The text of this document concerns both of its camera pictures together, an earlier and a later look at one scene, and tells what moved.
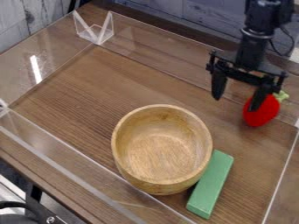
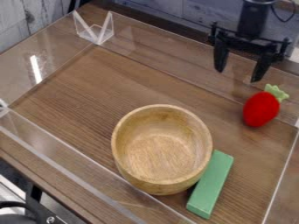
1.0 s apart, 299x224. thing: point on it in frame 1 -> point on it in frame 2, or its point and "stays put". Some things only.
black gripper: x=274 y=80 -> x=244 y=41
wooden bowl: x=162 y=144 stays put
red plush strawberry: x=266 y=110 stays put
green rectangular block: x=210 y=183 stays put
